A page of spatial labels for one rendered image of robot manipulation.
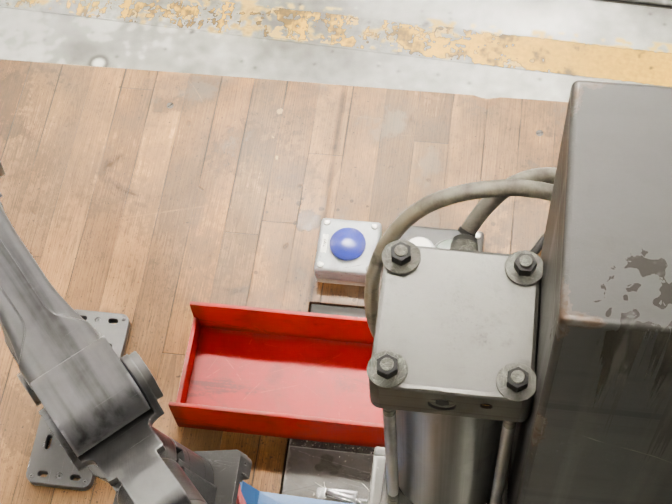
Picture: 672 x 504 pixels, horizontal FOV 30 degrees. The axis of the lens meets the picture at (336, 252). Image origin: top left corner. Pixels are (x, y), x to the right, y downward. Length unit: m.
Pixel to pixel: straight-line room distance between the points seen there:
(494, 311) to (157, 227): 0.81
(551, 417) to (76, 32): 2.30
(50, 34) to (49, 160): 1.34
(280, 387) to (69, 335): 0.42
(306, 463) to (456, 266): 0.63
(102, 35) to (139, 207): 1.38
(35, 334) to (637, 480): 0.47
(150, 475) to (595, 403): 0.44
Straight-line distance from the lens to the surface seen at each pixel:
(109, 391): 0.97
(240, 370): 1.36
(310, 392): 1.34
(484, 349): 0.69
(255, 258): 1.42
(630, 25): 2.79
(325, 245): 1.39
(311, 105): 1.53
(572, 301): 0.55
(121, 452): 1.00
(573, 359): 0.58
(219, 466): 1.10
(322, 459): 1.32
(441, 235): 1.39
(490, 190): 0.72
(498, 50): 2.72
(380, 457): 1.02
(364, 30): 2.75
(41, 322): 0.98
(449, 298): 0.70
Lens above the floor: 2.14
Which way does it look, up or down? 61 degrees down
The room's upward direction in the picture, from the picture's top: 7 degrees counter-clockwise
